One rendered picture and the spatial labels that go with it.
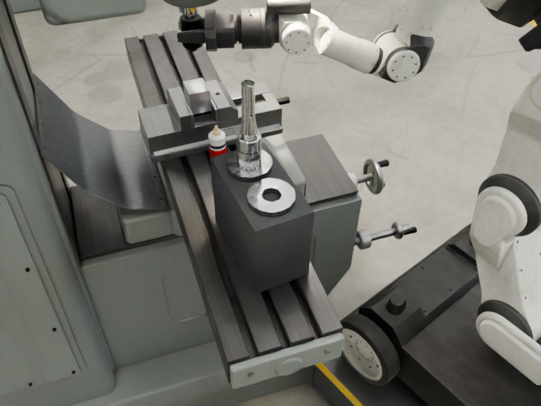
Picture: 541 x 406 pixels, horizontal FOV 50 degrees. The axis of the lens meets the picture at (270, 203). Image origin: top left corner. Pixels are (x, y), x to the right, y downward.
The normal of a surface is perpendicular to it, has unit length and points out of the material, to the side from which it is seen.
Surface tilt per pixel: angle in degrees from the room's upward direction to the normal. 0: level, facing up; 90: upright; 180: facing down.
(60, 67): 0
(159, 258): 90
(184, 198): 0
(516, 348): 90
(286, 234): 90
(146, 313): 90
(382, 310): 0
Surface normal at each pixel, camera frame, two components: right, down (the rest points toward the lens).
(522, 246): 0.57, 0.17
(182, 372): 0.01, -0.70
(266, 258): 0.43, 0.65
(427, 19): 0.15, 0.61
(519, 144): -0.77, 0.45
